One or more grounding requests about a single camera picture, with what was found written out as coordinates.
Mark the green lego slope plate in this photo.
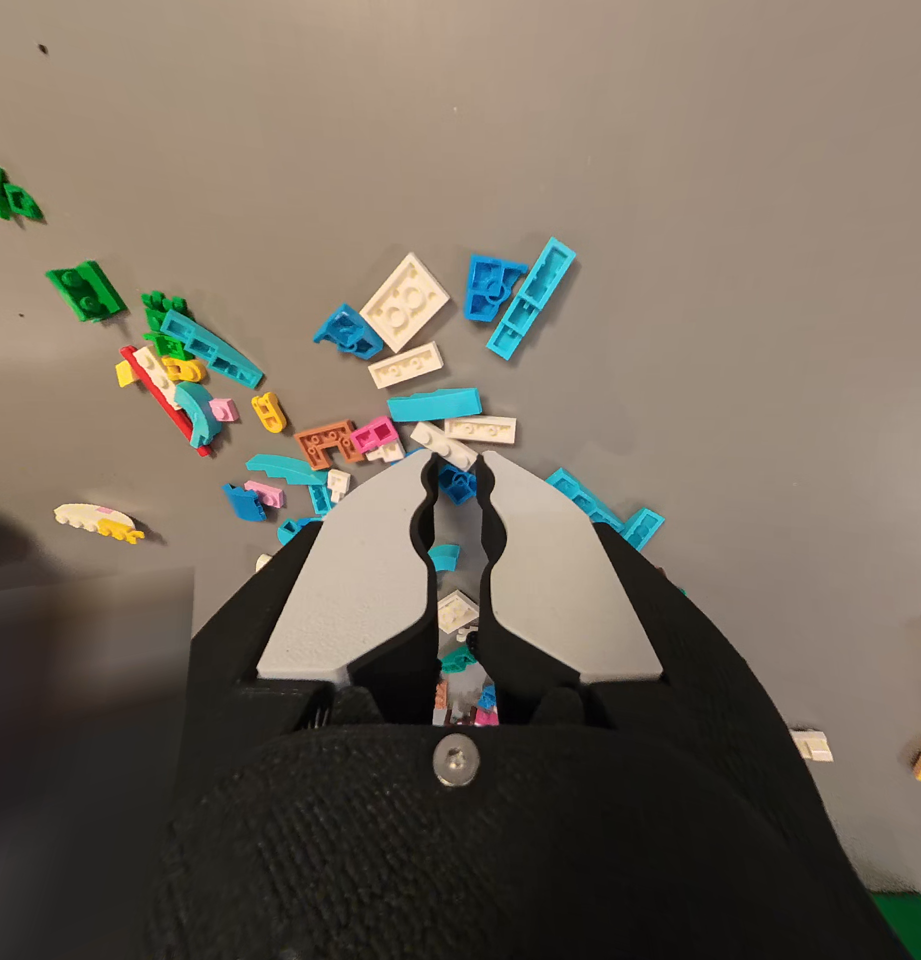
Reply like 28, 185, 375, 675
45, 261, 128, 324

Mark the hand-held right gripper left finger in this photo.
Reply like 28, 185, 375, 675
256, 451, 439, 685

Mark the white and yellow lego assembly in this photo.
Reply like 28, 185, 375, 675
53, 502, 145, 545

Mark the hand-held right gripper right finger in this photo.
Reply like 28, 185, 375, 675
475, 451, 664, 685

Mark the green lego baseplate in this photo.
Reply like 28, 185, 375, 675
869, 891, 921, 960

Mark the red lego bar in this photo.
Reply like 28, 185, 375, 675
119, 345, 213, 459

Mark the white lego plate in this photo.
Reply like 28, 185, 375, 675
410, 421, 480, 472

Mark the pile of lego pieces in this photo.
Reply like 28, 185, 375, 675
115, 236, 666, 729

